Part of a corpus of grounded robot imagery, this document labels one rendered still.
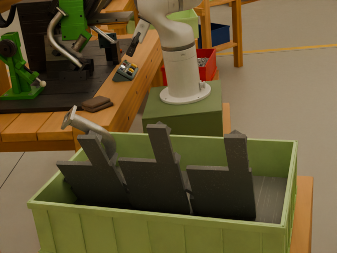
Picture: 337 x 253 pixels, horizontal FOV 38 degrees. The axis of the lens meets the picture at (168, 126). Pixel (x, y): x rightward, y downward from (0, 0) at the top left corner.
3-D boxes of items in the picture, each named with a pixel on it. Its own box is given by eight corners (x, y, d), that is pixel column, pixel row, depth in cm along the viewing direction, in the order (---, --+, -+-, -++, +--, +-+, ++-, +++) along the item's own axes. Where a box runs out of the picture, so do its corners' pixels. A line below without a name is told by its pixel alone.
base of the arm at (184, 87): (214, 82, 186) (208, 34, 178) (206, 103, 170) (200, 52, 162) (166, 85, 191) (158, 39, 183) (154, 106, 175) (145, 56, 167)
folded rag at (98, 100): (102, 101, 197) (101, 94, 196) (114, 105, 192) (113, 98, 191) (81, 109, 191) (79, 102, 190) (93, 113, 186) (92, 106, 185)
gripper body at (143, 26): (154, 22, 212) (142, 45, 214) (154, 22, 222) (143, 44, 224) (138, 14, 211) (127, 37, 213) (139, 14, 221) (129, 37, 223)
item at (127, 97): (166, 51, 316) (163, 28, 310) (114, 162, 180) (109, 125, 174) (144, 52, 318) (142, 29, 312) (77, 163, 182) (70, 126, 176)
